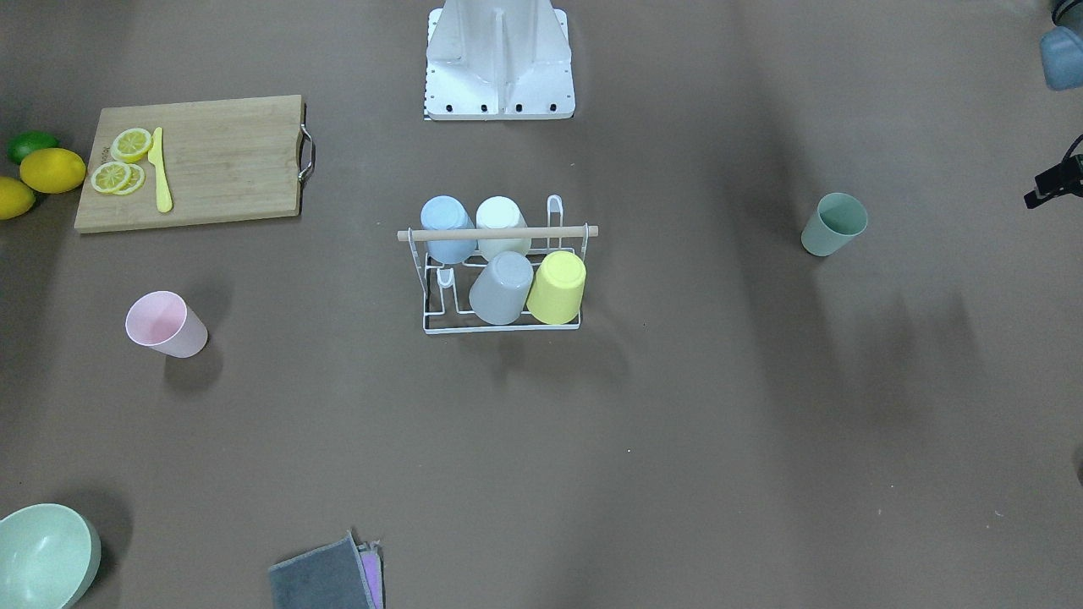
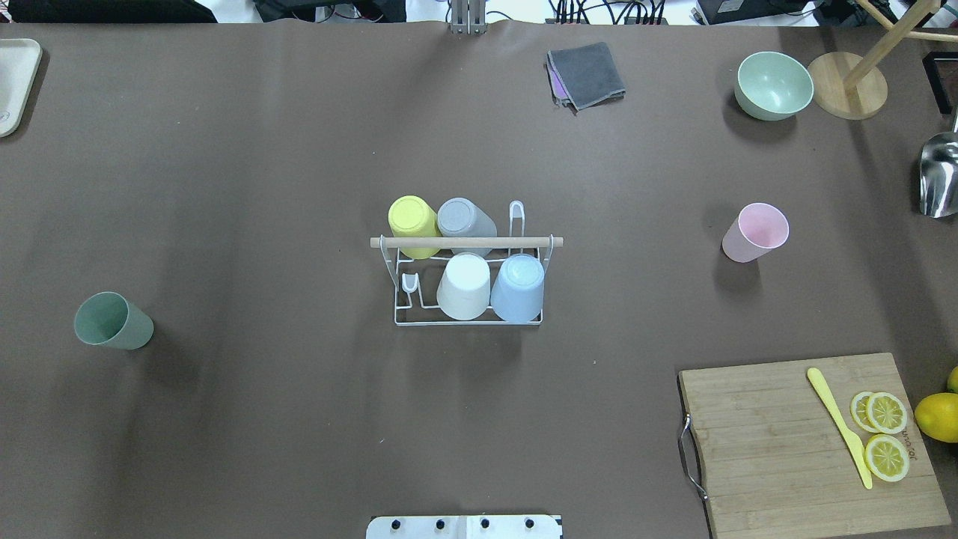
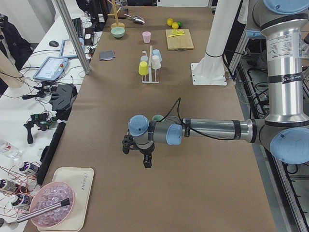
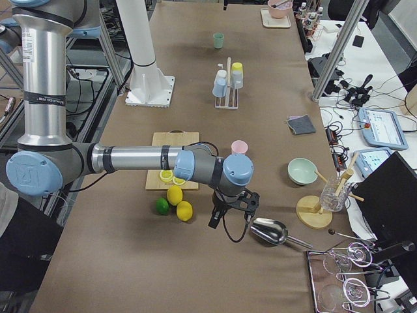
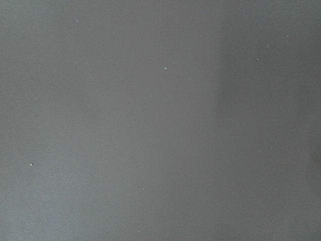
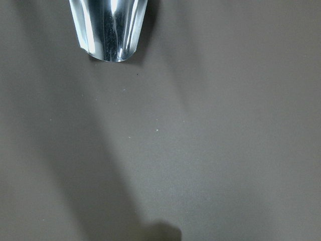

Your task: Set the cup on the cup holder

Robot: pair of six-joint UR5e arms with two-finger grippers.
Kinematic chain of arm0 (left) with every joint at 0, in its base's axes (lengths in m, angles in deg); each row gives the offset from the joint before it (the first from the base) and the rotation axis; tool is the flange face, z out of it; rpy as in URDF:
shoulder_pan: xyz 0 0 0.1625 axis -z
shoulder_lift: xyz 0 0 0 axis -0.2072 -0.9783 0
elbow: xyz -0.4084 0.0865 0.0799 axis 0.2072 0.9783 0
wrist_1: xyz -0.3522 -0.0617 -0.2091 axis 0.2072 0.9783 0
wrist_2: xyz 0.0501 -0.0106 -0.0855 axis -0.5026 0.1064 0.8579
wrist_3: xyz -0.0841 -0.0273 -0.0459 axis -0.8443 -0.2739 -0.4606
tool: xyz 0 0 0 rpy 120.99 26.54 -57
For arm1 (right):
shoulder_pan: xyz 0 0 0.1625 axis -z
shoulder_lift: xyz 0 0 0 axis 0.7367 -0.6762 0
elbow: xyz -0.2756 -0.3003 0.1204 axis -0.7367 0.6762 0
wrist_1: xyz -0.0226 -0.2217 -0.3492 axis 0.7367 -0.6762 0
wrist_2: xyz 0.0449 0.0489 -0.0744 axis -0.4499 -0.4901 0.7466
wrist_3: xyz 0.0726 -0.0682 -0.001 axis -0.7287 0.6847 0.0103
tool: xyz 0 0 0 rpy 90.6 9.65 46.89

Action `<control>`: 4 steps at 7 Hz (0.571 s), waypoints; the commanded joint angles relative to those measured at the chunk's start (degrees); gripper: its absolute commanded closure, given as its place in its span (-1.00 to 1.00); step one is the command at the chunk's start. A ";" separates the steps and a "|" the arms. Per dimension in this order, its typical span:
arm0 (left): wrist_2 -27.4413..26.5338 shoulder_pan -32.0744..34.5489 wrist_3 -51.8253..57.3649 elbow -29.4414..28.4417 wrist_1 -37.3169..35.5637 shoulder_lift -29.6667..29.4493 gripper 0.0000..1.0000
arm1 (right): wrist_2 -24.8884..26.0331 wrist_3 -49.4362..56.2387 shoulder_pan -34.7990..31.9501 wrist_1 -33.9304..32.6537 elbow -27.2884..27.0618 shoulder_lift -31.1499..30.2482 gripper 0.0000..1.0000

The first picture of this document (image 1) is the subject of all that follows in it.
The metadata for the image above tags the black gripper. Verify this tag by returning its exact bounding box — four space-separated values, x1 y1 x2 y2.
1025 156 1082 210

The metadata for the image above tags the green cup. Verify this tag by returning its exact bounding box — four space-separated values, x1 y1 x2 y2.
800 192 869 257

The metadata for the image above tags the pink cup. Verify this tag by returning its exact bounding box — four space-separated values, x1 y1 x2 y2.
123 290 209 359

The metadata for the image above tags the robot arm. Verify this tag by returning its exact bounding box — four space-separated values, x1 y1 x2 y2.
1025 1 1082 211

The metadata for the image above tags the yellow cup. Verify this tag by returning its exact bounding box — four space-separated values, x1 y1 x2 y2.
526 250 585 325

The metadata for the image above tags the white cup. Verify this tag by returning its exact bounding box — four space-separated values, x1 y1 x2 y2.
477 196 531 261

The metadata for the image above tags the grey cup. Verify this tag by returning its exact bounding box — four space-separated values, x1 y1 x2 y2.
469 251 534 326

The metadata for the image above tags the light blue cup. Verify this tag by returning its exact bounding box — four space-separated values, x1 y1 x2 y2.
419 195 477 265

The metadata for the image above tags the purple cloth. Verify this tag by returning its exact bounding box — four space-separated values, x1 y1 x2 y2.
357 542 384 608

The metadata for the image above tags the bamboo cutting board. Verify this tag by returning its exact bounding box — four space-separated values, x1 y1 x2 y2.
74 94 315 234

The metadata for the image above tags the grey cloth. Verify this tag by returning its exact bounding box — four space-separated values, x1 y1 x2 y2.
268 533 382 608

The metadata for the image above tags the yellow plastic knife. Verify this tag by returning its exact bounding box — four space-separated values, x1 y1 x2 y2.
147 127 173 213

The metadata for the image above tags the lemon slice lower back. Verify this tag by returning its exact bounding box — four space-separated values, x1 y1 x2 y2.
113 163 146 196

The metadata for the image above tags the lemon slice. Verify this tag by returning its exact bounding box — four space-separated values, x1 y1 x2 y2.
108 128 152 163
113 163 146 196
90 161 132 195

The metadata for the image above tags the lemon slice upper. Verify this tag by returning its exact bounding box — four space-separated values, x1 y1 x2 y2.
108 128 152 163

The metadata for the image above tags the lemon slice lower front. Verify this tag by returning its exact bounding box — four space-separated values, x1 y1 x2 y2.
90 161 132 195

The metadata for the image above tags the yellow lemon upper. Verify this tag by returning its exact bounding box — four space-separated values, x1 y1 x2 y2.
19 147 86 194

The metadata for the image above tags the yellow lemon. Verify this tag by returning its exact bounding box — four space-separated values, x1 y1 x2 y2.
19 147 86 194
0 176 37 221

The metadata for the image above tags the green lime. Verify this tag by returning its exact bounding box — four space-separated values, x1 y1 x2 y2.
6 130 58 165

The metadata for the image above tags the yellow lemon lower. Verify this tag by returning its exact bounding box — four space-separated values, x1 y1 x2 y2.
0 176 37 221

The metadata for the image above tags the mint green bowl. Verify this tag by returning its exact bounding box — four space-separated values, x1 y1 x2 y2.
1 502 102 608

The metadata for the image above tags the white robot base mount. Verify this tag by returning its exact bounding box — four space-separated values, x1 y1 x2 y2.
423 1 576 121

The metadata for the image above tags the white wire cup holder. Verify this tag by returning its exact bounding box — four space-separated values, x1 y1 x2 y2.
396 195 600 336

